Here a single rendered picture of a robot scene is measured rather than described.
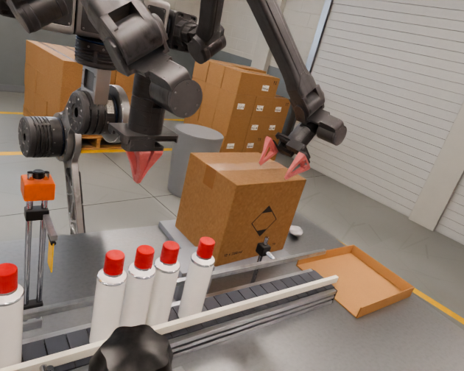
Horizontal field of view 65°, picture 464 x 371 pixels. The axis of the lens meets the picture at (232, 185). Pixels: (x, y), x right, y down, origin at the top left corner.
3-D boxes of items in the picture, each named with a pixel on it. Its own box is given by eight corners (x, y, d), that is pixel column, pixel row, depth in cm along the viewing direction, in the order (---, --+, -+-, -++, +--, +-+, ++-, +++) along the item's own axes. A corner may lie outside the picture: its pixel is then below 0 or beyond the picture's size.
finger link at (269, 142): (268, 164, 99) (289, 139, 100) (250, 154, 103) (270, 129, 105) (275, 177, 104) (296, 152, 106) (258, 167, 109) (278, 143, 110)
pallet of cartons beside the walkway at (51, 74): (131, 148, 435) (142, 71, 402) (59, 150, 377) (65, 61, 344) (88, 116, 508) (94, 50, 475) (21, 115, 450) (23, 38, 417)
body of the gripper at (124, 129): (178, 146, 64) (185, 104, 62) (124, 147, 58) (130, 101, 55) (158, 132, 69) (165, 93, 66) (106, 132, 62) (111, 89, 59)
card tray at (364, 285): (356, 319, 106) (361, 308, 104) (295, 265, 124) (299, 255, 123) (409, 297, 124) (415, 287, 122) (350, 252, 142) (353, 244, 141)
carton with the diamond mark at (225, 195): (214, 267, 109) (236, 185, 99) (174, 226, 125) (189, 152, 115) (283, 249, 128) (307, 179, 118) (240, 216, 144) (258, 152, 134)
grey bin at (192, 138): (180, 205, 331) (194, 140, 308) (154, 183, 360) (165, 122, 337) (219, 199, 362) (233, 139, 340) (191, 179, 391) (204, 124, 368)
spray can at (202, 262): (183, 327, 80) (202, 249, 73) (173, 311, 84) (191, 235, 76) (203, 322, 83) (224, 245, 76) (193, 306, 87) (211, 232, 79)
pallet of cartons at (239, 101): (215, 166, 448) (238, 71, 406) (175, 142, 498) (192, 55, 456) (275, 160, 533) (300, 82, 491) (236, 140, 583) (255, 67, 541)
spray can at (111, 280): (93, 355, 68) (104, 265, 61) (85, 335, 72) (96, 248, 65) (120, 347, 72) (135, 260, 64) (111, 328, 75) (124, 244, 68)
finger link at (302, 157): (287, 175, 95) (309, 149, 96) (267, 164, 99) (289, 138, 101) (294, 188, 100) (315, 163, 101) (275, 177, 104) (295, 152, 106)
